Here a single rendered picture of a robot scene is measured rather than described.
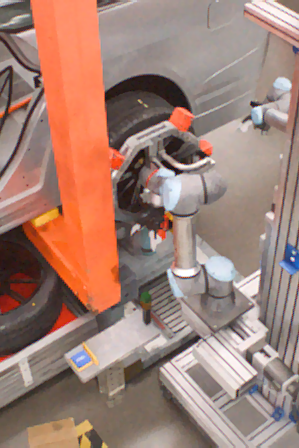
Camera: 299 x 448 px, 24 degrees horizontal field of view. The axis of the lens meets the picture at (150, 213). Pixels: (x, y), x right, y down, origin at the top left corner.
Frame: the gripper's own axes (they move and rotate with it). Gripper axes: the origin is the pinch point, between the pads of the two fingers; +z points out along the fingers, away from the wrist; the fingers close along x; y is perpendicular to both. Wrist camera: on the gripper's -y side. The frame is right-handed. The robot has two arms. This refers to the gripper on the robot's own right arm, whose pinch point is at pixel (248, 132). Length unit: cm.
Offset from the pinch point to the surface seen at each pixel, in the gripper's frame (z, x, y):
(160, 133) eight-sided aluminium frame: 7.2, -44.3, 1.4
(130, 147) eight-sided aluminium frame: 13, -58, 7
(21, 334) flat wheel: 94, -95, 60
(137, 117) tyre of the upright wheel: 6, -55, -6
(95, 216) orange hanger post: 11, -82, 51
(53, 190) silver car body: 49, -85, 6
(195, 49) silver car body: -15.3, -26.5, -37.6
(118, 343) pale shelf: 72, -55, 76
